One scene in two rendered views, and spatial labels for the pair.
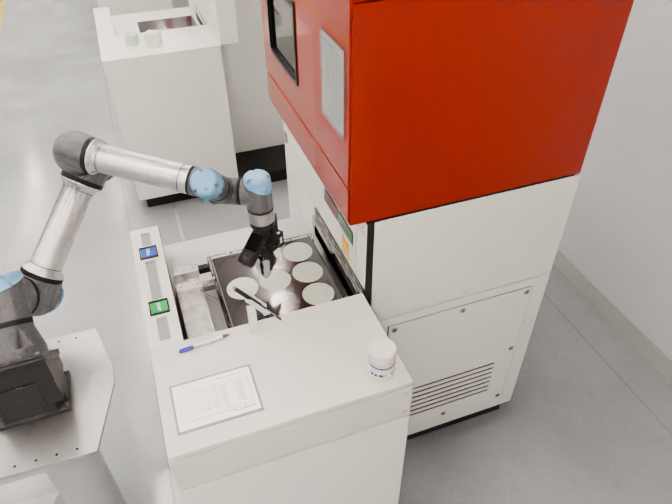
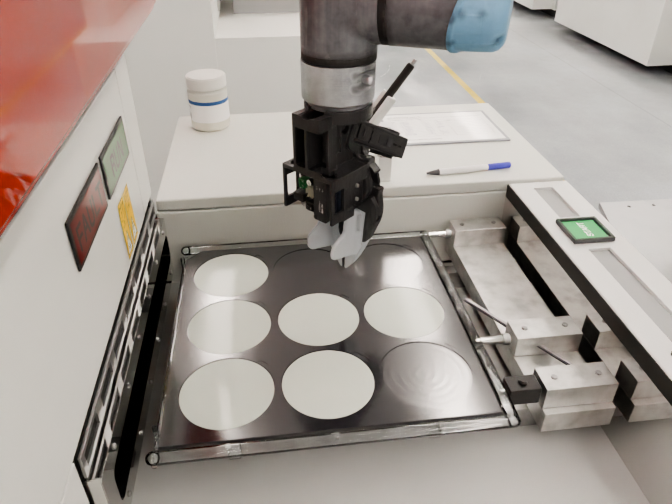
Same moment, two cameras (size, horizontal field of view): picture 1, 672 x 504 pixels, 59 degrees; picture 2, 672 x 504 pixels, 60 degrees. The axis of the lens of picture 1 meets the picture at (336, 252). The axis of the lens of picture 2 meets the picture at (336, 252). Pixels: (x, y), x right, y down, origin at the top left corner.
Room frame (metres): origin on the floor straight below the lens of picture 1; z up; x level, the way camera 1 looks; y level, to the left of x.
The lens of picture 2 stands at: (1.91, 0.34, 1.36)
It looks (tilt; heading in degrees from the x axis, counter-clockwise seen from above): 33 degrees down; 193
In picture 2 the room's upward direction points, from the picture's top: straight up
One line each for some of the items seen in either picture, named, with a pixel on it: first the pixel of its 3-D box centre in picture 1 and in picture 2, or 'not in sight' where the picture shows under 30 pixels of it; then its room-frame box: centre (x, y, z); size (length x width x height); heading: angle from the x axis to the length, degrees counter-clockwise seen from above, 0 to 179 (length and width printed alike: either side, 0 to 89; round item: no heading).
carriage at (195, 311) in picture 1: (195, 311); (513, 313); (1.27, 0.44, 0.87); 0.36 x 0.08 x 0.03; 20
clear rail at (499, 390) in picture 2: (219, 294); (459, 308); (1.32, 0.36, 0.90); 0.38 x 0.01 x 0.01; 20
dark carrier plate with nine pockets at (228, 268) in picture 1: (275, 280); (318, 319); (1.38, 0.19, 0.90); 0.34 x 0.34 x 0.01; 20
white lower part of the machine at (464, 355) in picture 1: (400, 303); not in sight; (1.75, -0.27, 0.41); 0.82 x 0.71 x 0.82; 20
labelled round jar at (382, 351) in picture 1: (381, 359); (208, 100); (0.96, -0.11, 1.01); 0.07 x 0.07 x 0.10
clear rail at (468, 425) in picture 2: (260, 246); (339, 439); (1.55, 0.26, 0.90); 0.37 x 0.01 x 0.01; 110
